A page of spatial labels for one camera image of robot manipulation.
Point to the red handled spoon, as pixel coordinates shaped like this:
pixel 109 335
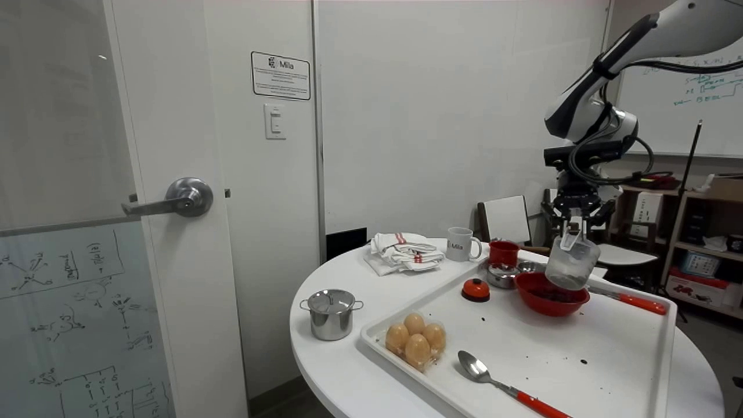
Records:
pixel 477 370

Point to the small steel cup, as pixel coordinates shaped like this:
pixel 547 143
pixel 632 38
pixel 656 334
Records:
pixel 499 277

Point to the clear plastic measuring jug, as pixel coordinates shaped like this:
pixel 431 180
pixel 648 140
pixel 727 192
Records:
pixel 571 259

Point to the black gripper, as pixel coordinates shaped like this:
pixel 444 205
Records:
pixel 581 205

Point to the red cup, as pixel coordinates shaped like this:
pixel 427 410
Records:
pixel 502 255

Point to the white red cloth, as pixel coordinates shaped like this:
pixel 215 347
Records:
pixel 402 255

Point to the brown eggs pile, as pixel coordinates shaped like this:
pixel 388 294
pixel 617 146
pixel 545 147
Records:
pixel 416 341

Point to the white light switch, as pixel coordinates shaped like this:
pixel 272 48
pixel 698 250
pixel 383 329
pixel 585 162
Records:
pixel 274 121

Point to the round white table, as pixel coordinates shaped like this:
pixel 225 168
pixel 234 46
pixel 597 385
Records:
pixel 354 386

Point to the coffee beans in bowl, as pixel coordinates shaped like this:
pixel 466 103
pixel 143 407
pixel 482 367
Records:
pixel 554 294

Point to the wall sign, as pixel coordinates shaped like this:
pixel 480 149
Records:
pixel 280 78

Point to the wooden shelf unit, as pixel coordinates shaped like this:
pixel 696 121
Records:
pixel 691 242

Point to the white chair back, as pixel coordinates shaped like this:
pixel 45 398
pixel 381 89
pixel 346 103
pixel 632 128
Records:
pixel 506 219

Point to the glass mug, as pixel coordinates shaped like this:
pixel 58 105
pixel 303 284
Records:
pixel 460 244

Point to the small steel pot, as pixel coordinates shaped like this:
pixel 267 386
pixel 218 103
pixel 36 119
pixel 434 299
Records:
pixel 331 312

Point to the silver door handle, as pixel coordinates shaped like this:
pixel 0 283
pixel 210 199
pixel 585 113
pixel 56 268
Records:
pixel 187 197

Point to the whiteboard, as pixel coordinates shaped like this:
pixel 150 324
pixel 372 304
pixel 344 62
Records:
pixel 685 110

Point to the white plastic tray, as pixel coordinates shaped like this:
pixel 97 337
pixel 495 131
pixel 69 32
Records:
pixel 604 360

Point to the red bowl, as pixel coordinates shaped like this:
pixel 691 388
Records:
pixel 555 311

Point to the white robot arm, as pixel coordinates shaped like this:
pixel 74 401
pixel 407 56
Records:
pixel 597 128

